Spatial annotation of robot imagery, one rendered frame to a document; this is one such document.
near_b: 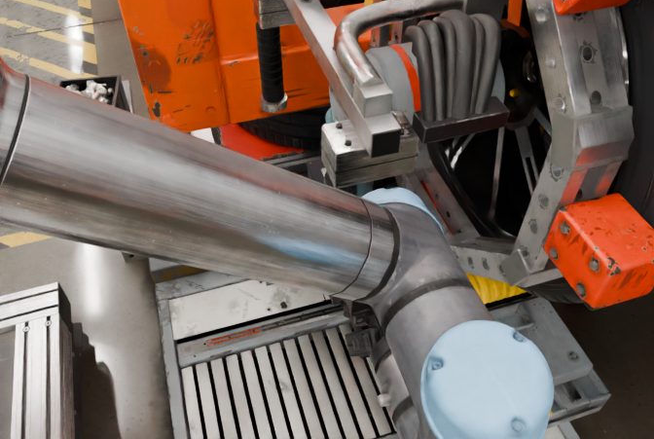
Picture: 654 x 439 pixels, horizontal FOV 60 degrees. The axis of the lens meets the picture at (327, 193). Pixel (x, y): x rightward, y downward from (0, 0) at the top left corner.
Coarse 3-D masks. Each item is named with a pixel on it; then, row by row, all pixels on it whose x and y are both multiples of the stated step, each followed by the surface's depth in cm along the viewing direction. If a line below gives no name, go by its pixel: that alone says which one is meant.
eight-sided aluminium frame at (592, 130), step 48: (384, 0) 94; (528, 0) 57; (576, 48) 54; (576, 96) 54; (624, 96) 55; (576, 144) 54; (624, 144) 55; (432, 192) 102; (576, 192) 59; (480, 240) 88; (528, 240) 66
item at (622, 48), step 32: (512, 0) 77; (512, 32) 85; (512, 64) 87; (544, 96) 76; (512, 128) 84; (544, 128) 76; (448, 160) 103; (480, 160) 103; (512, 160) 104; (544, 160) 80; (480, 192) 99; (512, 192) 99; (608, 192) 64; (512, 224) 91
